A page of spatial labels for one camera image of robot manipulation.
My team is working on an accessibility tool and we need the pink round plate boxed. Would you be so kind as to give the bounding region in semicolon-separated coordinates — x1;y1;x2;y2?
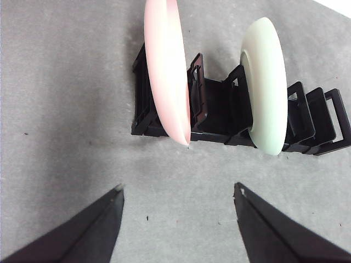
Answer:
144;0;191;146

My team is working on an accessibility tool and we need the pale green round plate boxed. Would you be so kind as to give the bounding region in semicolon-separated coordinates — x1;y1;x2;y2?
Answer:
240;16;288;156

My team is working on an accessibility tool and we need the black plastic plate rack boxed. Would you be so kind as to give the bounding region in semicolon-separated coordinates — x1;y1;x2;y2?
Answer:
131;42;351;157

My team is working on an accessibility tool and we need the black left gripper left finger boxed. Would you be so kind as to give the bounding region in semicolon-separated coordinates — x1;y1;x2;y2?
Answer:
0;183;124;263

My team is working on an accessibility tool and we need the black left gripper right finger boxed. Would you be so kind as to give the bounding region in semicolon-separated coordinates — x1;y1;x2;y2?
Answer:
233;182;351;263

